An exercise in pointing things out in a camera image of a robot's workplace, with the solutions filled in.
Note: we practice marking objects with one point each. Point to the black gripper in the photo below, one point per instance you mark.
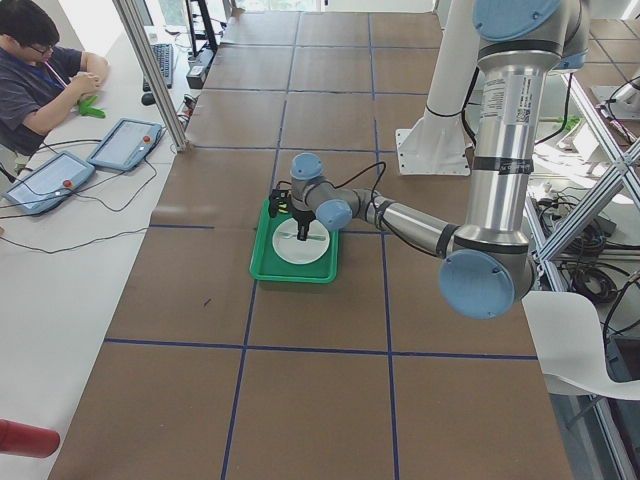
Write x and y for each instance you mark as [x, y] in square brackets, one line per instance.
[302, 219]

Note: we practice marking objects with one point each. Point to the white plastic fork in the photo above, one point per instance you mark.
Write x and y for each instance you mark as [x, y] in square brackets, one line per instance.
[295, 236]

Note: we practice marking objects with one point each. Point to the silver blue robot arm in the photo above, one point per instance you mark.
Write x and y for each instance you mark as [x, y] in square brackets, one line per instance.
[485, 263]

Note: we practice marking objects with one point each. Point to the white round plate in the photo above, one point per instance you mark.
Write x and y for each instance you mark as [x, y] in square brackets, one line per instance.
[300, 252]

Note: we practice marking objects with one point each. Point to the green plastic tray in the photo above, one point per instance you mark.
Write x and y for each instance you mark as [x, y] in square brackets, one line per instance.
[266, 265]

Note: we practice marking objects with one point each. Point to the blue teach pendant far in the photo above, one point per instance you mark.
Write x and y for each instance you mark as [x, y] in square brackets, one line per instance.
[126, 145]

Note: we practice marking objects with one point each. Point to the blue teach pendant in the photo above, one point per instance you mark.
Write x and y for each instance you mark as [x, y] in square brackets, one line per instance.
[51, 183]
[126, 145]

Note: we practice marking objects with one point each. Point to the black computer mouse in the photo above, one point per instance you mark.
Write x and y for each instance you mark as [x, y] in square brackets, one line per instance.
[148, 99]

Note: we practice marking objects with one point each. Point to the black keyboard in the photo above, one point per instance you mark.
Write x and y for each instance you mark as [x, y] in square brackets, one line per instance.
[164, 57]

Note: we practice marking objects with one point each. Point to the green plastic object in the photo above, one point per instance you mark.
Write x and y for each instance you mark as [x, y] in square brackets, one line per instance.
[86, 108]

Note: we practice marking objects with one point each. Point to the blue teach pendant near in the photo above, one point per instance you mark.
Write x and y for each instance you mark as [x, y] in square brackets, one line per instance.
[51, 183]

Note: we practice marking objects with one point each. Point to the white chair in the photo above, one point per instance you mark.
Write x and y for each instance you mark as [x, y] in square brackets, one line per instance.
[565, 329]

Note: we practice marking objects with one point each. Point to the seated person dark shirt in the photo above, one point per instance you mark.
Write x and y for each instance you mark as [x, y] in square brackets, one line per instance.
[41, 82]

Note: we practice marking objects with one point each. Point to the red cylinder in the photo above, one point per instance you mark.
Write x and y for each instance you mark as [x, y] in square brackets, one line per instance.
[21, 439]

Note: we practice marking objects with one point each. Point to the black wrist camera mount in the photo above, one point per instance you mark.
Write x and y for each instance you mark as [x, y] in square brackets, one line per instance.
[279, 202]

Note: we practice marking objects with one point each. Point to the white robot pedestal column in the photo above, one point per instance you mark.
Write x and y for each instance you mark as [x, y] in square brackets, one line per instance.
[435, 145]

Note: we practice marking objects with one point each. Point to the aluminium frame post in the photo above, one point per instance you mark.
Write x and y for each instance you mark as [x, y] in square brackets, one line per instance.
[134, 28]

